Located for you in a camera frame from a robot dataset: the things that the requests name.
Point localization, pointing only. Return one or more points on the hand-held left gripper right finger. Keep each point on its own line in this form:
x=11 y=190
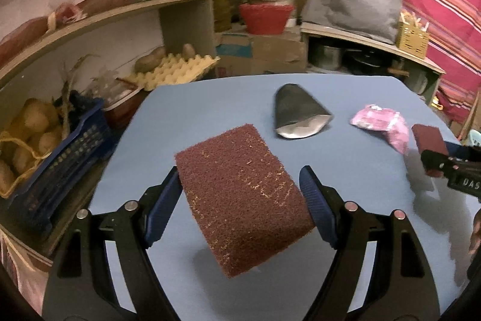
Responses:
x=319 y=208

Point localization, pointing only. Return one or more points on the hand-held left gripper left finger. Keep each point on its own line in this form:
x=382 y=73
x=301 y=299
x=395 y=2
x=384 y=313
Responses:
x=165 y=208

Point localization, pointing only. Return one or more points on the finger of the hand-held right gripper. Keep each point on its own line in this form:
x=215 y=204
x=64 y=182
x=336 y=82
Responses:
x=460 y=150
x=436 y=160

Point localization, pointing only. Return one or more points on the small maroon scouring pad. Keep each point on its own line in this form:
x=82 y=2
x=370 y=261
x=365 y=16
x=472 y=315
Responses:
x=428 y=138

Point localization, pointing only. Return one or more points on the pink plastic wrapper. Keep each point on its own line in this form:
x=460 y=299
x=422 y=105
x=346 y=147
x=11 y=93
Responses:
x=379 y=120

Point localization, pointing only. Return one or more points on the large maroon scouring pad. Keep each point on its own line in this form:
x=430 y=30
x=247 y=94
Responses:
x=240 y=193

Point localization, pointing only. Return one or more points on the black foil pouch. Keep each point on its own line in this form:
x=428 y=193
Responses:
x=295 y=106

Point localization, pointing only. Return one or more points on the dark blue plastic crate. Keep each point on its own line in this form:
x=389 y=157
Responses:
x=75 y=155

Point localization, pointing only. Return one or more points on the dark red plastic bowl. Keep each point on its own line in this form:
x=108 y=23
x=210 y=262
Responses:
x=120 y=110

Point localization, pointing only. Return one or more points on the yellow woven basket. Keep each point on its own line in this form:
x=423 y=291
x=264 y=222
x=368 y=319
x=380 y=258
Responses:
x=412 y=41

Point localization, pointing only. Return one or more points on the black frying pan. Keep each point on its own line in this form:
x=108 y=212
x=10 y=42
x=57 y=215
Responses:
x=366 y=61

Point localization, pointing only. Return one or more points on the low wooden cabinet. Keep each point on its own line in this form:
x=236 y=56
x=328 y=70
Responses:
x=375 y=42

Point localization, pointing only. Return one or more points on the yellow egg tray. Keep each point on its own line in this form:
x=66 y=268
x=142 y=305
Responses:
x=176 y=71

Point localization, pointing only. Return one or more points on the bundle of wooden sticks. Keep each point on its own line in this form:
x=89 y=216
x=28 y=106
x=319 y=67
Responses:
x=404 y=17

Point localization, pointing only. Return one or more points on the small steel pot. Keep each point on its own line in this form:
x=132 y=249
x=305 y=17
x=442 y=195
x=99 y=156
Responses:
x=327 y=57

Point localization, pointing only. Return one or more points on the net bag of potatoes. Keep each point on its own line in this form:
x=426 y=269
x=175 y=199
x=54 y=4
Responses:
x=34 y=121

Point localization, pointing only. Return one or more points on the cardboard box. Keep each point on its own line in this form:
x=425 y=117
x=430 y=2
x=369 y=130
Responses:
x=270 y=50

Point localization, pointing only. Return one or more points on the red plastic basket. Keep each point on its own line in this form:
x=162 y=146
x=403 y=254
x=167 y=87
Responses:
x=266 y=20

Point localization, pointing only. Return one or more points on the wooden wall shelf unit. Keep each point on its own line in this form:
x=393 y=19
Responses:
x=112 y=14

